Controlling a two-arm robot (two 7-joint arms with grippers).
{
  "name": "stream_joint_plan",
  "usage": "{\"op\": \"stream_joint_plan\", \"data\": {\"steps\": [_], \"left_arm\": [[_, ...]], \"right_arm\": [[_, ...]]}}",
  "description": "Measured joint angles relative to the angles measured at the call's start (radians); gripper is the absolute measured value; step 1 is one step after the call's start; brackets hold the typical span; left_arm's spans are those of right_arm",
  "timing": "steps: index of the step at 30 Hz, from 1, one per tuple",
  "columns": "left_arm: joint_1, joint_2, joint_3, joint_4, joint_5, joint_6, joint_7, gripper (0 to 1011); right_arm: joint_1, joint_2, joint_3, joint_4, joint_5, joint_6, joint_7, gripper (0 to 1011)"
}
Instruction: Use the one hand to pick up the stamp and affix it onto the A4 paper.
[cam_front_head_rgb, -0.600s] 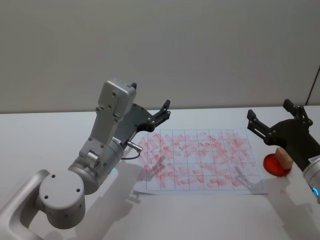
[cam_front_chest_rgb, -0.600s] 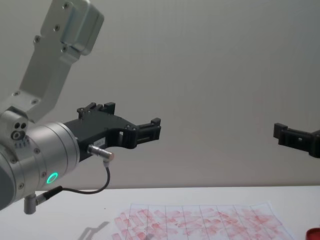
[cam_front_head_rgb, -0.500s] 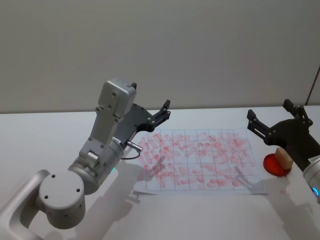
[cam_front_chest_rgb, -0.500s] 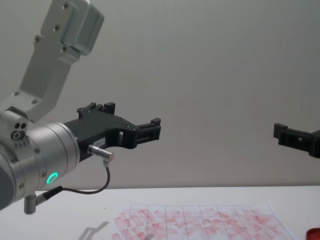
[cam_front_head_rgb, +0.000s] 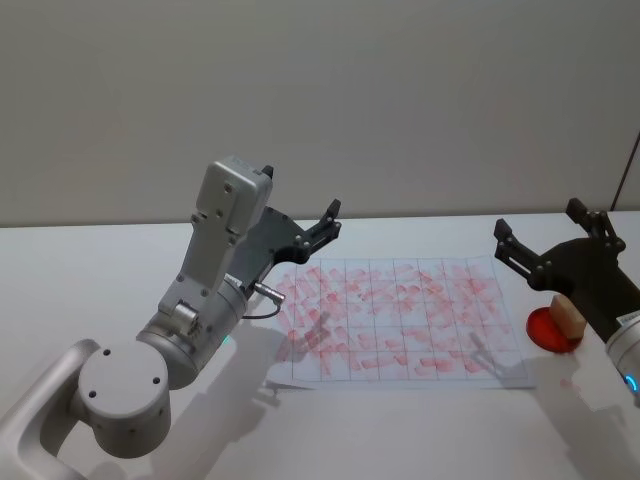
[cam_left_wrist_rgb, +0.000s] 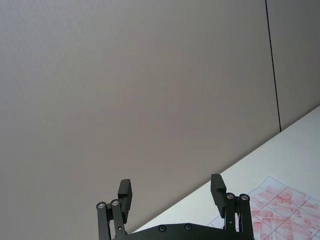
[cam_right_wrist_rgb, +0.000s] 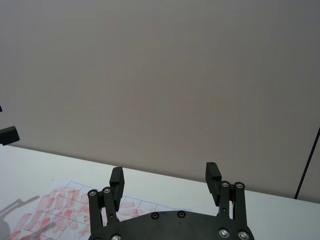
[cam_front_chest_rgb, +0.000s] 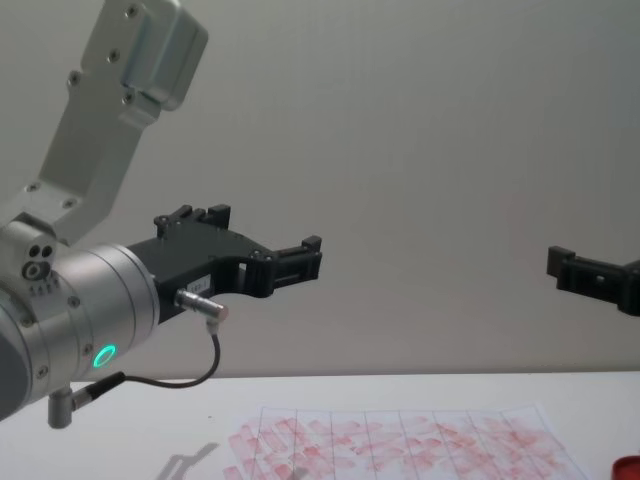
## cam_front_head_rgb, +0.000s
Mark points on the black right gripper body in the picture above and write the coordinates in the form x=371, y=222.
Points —
x=595, y=280

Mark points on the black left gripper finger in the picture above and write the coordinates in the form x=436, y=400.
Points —
x=320, y=234

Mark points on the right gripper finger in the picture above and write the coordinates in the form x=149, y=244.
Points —
x=600, y=225
x=517, y=252

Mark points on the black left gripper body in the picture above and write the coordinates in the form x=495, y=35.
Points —
x=272, y=230

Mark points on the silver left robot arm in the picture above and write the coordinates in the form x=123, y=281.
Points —
x=120, y=385

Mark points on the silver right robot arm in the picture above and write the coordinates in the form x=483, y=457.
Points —
x=626, y=352

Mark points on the wooden stamp block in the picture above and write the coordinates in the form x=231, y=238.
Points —
x=567, y=317

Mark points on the round red ink pad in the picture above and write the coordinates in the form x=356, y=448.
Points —
x=542, y=330

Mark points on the gridded paper with red stamps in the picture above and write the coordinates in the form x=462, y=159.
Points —
x=400, y=320

